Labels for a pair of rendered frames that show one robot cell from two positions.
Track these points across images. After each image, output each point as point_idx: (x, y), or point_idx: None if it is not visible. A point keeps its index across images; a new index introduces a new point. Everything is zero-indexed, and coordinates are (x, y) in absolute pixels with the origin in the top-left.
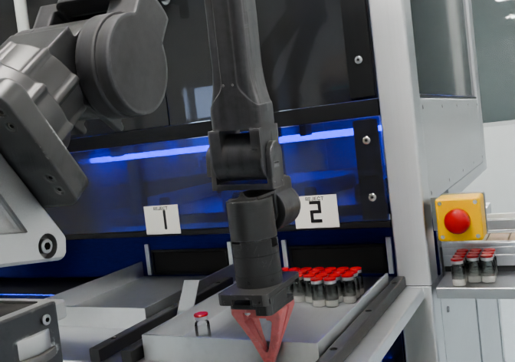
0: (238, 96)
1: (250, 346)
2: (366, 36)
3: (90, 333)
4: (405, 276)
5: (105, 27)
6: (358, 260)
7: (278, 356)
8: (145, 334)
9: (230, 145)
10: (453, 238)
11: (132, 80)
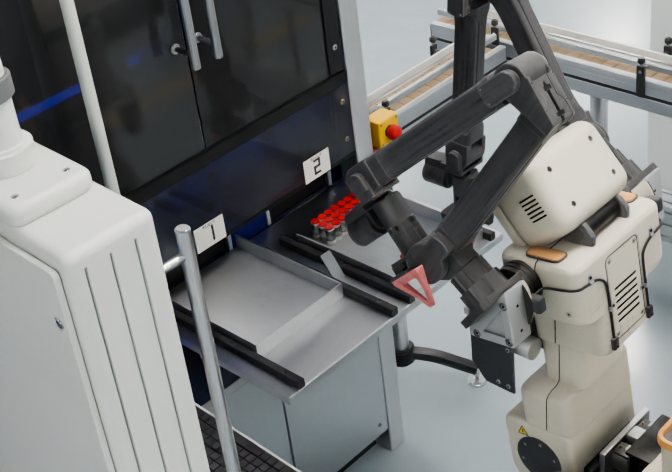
0: (480, 123)
1: None
2: (338, 29)
3: (322, 322)
4: None
5: (604, 132)
6: (308, 187)
7: None
8: (409, 281)
9: (471, 149)
10: (387, 143)
11: None
